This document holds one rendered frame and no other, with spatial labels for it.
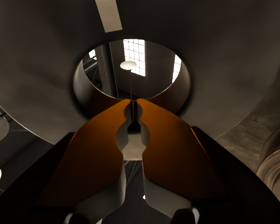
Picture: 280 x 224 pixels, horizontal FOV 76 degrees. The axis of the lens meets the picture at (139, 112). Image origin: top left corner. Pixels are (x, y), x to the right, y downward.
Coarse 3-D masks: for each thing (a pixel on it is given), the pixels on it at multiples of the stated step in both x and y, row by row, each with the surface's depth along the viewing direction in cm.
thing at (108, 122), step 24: (96, 120) 10; (120, 120) 10; (72, 144) 8; (96, 144) 8; (120, 144) 9; (72, 168) 7; (96, 168) 7; (120, 168) 7; (48, 192) 6; (72, 192) 6; (96, 192) 6; (120, 192) 7; (96, 216) 7
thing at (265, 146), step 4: (276, 132) 39; (272, 136) 40; (276, 136) 40; (268, 140) 42; (272, 140) 41; (264, 144) 43; (268, 144) 42; (264, 148) 44; (260, 152) 45; (264, 152) 44; (260, 156) 46; (260, 160) 47
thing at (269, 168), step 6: (276, 138) 40; (276, 144) 38; (270, 150) 40; (276, 150) 35; (264, 156) 45; (270, 156) 36; (276, 156) 35; (264, 162) 38; (270, 162) 37; (276, 162) 36; (258, 168) 40; (264, 168) 39; (270, 168) 38; (276, 168) 37; (258, 174) 41; (264, 174) 40; (270, 174) 39; (276, 174) 38; (264, 180) 41; (270, 180) 40; (270, 186) 42
